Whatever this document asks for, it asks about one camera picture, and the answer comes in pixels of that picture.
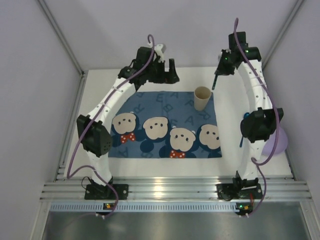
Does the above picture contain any green handled fork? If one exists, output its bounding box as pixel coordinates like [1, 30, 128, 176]
[211, 74, 218, 91]

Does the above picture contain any beige paper cup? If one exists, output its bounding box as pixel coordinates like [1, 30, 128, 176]
[194, 86, 212, 111]

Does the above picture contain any blue cartoon mouse placemat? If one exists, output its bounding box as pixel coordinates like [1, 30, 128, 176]
[108, 91, 222, 159]

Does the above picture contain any blue metal spoon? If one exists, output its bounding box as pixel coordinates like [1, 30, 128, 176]
[239, 112, 250, 148]

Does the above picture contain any purple plastic plate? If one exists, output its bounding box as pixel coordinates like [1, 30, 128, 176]
[261, 126, 289, 156]

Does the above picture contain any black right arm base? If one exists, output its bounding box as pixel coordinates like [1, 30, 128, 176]
[216, 171, 263, 201]

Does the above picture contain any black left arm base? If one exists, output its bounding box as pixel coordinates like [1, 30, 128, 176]
[84, 177, 129, 200]

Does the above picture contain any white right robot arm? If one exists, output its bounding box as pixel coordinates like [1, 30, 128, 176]
[214, 31, 284, 181]

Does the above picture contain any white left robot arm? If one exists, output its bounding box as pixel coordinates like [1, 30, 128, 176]
[76, 43, 180, 187]

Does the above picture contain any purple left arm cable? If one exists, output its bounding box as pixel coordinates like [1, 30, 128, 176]
[66, 34, 119, 218]

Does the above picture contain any aluminium frame rail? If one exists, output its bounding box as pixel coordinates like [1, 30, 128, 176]
[40, 167, 312, 202]

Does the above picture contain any grey slotted cable duct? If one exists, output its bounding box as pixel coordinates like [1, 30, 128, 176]
[49, 201, 305, 213]

